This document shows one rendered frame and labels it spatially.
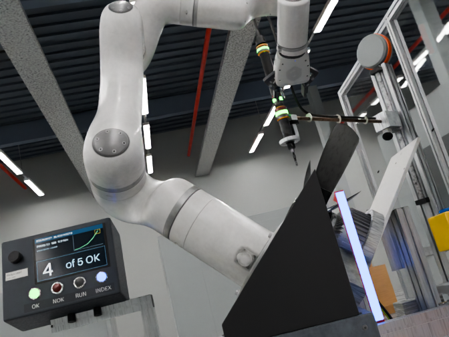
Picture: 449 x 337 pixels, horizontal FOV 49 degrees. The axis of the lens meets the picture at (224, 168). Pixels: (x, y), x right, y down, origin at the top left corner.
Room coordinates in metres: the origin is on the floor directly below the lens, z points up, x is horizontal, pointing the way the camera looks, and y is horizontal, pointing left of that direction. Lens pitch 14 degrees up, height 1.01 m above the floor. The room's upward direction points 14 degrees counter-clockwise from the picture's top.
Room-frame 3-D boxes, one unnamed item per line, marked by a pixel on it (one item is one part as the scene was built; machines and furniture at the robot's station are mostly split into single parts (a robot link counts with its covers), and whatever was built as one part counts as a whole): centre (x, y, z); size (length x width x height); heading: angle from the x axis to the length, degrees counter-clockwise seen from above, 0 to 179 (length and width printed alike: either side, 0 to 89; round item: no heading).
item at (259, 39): (1.60, -0.24, 1.65); 0.04 x 0.04 x 0.46
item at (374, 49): (2.07, -0.78, 1.88); 0.17 x 0.15 x 0.16; 5
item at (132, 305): (1.19, 0.36, 1.04); 0.24 x 0.03 x 0.03; 95
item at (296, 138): (1.61, -0.24, 1.49); 0.09 x 0.07 x 0.10; 130
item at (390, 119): (2.01, -0.71, 1.53); 0.10 x 0.07 x 0.08; 130
